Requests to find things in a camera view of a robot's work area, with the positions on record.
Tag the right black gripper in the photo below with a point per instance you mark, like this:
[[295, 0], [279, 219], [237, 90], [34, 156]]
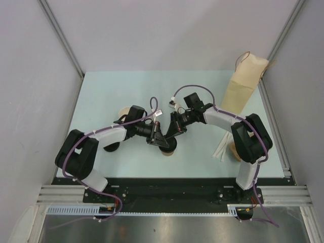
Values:
[[176, 126]]

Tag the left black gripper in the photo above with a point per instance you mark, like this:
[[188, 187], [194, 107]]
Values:
[[157, 137]]

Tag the black plastic cup lid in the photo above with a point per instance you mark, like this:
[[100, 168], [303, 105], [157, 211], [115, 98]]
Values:
[[172, 144]]

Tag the stack of brown paper cups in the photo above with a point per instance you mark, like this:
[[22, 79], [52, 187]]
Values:
[[123, 111]]

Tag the brown paper coffee cup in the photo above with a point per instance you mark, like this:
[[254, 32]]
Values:
[[167, 153]]

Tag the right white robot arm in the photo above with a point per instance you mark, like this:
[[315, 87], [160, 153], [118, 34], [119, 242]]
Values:
[[261, 141]]

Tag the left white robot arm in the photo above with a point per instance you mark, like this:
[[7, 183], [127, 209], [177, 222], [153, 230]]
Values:
[[78, 152]]

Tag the brown paper takeout bag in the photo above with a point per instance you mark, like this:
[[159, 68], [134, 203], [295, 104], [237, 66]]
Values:
[[249, 69]]

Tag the stack of black lids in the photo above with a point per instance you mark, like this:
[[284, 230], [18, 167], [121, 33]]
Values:
[[112, 147]]

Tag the white wrapped straw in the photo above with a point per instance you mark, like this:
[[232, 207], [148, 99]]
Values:
[[224, 146], [217, 152]]

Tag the brown pulp cup carrier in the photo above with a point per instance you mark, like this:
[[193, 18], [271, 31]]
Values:
[[235, 152]]

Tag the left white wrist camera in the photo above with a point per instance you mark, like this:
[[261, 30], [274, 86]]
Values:
[[158, 113]]

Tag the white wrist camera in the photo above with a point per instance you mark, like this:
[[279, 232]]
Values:
[[158, 113], [173, 103]]

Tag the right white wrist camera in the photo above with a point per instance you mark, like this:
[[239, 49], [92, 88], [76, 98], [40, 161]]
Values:
[[173, 103]]

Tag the white slotted cable duct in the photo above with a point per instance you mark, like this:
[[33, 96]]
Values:
[[81, 210]]

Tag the left aluminium frame post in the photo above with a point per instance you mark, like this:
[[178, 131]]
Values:
[[50, 16]]

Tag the aluminium frame post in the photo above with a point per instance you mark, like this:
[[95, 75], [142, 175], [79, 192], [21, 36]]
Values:
[[50, 16], [293, 17]]

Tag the right aluminium frame post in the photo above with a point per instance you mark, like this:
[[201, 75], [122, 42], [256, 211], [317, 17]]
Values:
[[293, 17]]

